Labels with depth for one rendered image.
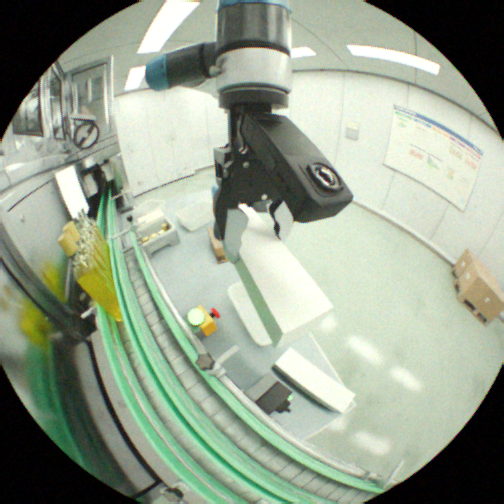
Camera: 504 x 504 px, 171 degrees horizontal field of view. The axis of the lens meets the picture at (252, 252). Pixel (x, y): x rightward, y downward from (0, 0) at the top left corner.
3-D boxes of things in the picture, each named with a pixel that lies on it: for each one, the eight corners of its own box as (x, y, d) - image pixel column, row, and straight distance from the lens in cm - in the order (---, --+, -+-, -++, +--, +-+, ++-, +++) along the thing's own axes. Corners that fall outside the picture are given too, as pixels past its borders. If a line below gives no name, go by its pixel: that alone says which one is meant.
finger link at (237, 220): (225, 243, 28) (238, 190, 24) (237, 268, 24) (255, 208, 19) (207, 244, 27) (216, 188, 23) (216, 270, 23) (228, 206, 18)
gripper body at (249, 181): (263, 180, 27) (264, 103, 26) (295, 203, 20) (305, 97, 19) (214, 188, 25) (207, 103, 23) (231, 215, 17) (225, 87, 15)
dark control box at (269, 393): (245, 393, 51) (244, 393, 43) (266, 374, 52) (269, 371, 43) (266, 412, 52) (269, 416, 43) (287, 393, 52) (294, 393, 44)
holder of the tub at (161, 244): (129, 250, 102) (123, 239, 98) (169, 229, 103) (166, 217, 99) (134, 268, 88) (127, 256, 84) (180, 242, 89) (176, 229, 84)
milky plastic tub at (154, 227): (136, 245, 102) (130, 233, 98) (169, 228, 103) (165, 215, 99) (142, 262, 87) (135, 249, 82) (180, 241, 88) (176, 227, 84)
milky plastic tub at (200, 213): (176, 225, 106) (173, 213, 102) (205, 210, 115) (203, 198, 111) (191, 236, 93) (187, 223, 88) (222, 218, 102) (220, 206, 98)
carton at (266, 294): (248, 228, 36) (247, 203, 33) (316, 328, 23) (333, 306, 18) (220, 235, 35) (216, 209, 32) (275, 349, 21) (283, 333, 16)
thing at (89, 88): (90, 165, 224) (78, 94, 240) (119, 152, 222) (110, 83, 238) (79, 172, 155) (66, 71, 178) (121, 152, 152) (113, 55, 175)
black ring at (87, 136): (77, 154, 155) (72, 129, 158) (101, 142, 152) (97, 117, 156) (76, 154, 150) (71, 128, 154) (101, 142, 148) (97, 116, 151)
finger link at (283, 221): (278, 226, 30) (268, 180, 25) (297, 246, 27) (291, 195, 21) (263, 234, 30) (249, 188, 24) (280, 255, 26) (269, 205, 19)
